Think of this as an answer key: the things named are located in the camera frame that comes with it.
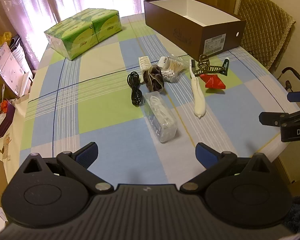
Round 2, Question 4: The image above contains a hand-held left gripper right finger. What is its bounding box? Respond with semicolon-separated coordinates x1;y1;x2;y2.
180;142;275;194

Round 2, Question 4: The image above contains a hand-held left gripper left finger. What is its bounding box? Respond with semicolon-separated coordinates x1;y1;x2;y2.
20;142;114;194

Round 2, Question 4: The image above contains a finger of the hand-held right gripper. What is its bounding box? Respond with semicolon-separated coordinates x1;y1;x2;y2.
259;106;300;128
287;90;300;103

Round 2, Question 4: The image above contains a white toothbrush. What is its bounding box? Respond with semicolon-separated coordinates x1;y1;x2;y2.
189;59;207;119

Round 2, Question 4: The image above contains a clear floss pick box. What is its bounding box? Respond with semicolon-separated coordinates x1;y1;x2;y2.
144;92;178;143

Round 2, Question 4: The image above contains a red packet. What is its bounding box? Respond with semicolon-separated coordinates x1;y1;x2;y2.
199;74;226;90

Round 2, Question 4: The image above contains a black cable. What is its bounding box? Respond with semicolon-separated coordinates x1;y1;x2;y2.
127;71;143;107

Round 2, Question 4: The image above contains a leopard print hair claw clip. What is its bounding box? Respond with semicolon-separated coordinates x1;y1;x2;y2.
194;54;223;77

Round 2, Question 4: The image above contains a brown hair scrunchie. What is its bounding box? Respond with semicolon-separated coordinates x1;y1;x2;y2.
142;64;165;93

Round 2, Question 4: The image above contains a bag of cotton swabs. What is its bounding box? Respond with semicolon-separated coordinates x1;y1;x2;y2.
158;55;189;83

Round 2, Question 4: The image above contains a white ribbed plastic case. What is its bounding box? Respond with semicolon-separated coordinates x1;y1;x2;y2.
138;56;152;83

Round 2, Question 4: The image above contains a brown cardboard shoe box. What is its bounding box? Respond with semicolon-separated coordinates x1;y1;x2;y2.
143;0;247;57

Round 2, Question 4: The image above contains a plaid tablecloth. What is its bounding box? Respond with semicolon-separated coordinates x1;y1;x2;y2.
19;12;300;188

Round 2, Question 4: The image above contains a chair with quilted cover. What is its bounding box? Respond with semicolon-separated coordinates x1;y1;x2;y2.
236;0;297;73

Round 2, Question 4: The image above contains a dark wooden tray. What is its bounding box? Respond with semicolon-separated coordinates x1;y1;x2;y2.
0;100;17;140

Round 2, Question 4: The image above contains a cardboard box with papers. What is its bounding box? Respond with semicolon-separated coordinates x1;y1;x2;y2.
0;36;35;99

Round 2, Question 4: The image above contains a green tissue multipack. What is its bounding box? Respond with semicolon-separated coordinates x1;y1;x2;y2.
44;8;122;61

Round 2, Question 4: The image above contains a yellow plastic bag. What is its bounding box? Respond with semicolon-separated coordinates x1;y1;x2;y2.
0;31;13;46

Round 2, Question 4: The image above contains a pink sheer curtain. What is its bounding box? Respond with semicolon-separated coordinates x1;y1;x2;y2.
0;0;145;68

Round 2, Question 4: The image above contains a black metal frame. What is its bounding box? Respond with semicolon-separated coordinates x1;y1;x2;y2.
277;67;300;92

